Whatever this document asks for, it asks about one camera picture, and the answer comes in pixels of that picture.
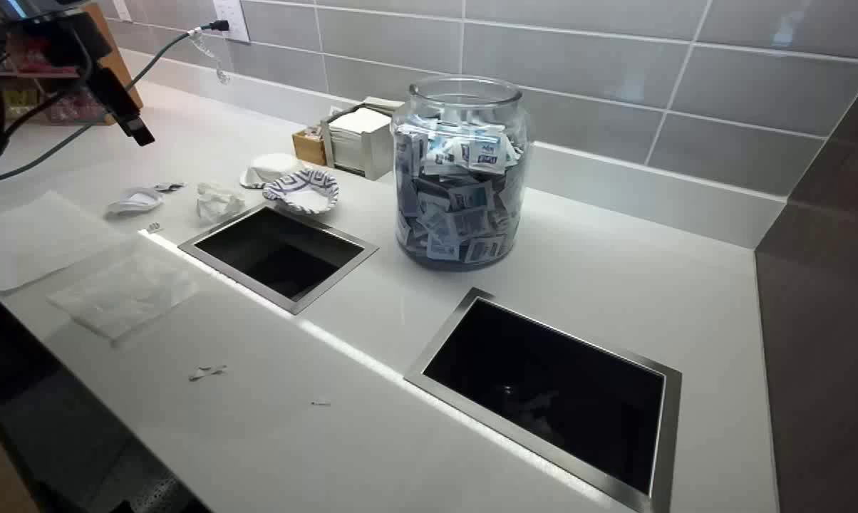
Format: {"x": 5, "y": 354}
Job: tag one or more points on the far square counter opening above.
{"x": 283, "y": 256}

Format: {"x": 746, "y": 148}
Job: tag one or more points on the square counter opening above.
{"x": 599, "y": 414}
{"x": 283, "y": 256}

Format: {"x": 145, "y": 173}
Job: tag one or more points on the crumpled white serviette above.
{"x": 219, "y": 203}

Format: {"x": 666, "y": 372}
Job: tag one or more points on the near square counter opening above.
{"x": 599, "y": 414}

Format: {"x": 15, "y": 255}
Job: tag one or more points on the glass jar of packets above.
{"x": 461, "y": 153}

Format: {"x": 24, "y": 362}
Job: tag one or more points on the metal napkin dispenser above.
{"x": 361, "y": 141}

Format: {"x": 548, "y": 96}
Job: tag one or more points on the upturned white paper bowl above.
{"x": 266, "y": 169}

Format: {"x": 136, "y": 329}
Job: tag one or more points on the white plastic lid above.
{"x": 139, "y": 199}

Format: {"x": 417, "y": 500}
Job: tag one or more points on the translucent paper sheet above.
{"x": 136, "y": 289}

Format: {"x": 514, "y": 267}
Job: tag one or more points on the large white paper sheet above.
{"x": 48, "y": 233}

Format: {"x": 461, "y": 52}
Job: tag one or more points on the wall power outlet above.
{"x": 235, "y": 18}

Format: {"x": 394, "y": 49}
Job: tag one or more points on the black camera on mount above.
{"x": 69, "y": 39}

